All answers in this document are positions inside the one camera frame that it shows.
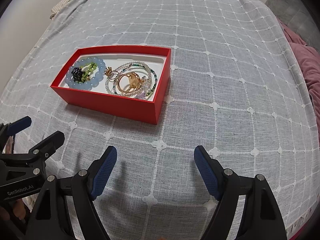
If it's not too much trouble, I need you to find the green black bead bracelet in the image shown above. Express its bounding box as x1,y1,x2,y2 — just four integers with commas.
71,62,98,83

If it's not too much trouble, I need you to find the light blue bead bracelet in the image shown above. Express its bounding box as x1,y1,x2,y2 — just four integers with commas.
64,56,107,89

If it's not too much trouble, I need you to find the clear crystal bead necklace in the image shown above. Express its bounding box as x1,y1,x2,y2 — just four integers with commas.
105,61,158,100

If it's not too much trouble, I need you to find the gold bangle ring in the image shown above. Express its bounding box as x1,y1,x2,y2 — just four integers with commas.
117,71,142,95

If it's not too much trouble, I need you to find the red jewelry box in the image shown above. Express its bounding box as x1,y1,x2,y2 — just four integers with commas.
51,45,171,124

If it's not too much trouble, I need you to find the person's left hand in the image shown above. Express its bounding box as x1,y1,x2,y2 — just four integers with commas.
1,199,27,223

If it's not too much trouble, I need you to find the grey checked bedspread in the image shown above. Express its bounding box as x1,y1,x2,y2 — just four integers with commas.
1,0,319,239

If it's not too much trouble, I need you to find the mauve velvet blanket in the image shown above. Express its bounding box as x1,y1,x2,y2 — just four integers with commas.
277,19,320,131

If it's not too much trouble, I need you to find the grey quilted pillow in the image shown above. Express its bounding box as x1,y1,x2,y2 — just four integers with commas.
265,0,319,51

